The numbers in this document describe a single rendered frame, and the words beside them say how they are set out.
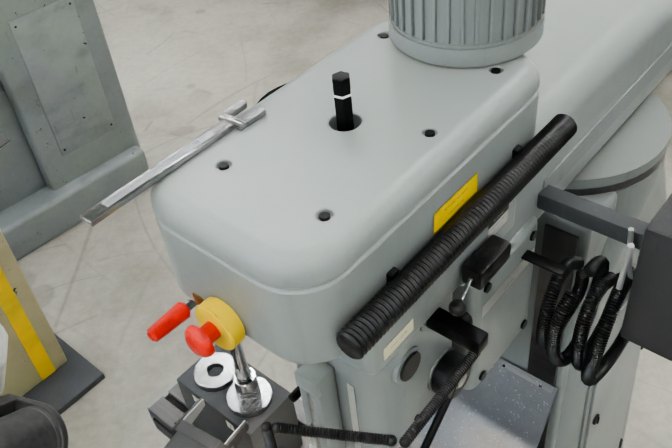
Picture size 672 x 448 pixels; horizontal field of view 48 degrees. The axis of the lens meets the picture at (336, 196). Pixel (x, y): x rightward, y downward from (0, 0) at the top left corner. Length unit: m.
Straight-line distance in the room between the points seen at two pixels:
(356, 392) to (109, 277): 2.62
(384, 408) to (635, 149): 0.64
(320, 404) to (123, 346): 2.26
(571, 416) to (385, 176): 1.01
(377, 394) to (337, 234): 0.38
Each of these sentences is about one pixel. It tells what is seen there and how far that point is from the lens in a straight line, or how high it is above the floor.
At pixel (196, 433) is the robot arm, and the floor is 1.20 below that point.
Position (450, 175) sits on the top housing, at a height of 1.85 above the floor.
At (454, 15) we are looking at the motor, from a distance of 0.91.
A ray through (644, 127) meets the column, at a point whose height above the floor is 1.56.
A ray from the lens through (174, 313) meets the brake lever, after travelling 0.93.
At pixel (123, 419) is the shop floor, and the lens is 3.05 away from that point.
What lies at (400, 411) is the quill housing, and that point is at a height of 1.46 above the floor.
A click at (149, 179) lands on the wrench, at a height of 1.90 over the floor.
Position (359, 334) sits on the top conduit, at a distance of 0.74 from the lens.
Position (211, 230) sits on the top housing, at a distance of 0.75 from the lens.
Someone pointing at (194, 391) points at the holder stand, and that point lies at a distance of 1.60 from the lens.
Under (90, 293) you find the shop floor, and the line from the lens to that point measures 3.54.
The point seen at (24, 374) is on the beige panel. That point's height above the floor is 0.12.
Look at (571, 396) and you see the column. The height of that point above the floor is 1.06.
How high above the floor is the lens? 2.37
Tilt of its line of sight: 40 degrees down
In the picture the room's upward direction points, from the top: 7 degrees counter-clockwise
